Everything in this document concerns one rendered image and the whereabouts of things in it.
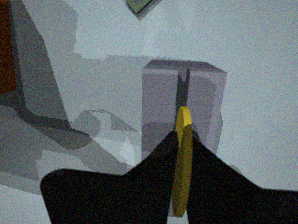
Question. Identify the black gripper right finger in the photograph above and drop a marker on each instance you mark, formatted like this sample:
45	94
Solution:
220	195

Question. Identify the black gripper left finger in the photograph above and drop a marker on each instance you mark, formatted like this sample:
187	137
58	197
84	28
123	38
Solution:
140	196

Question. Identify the gold coin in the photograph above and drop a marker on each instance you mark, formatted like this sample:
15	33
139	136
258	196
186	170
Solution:
182	176

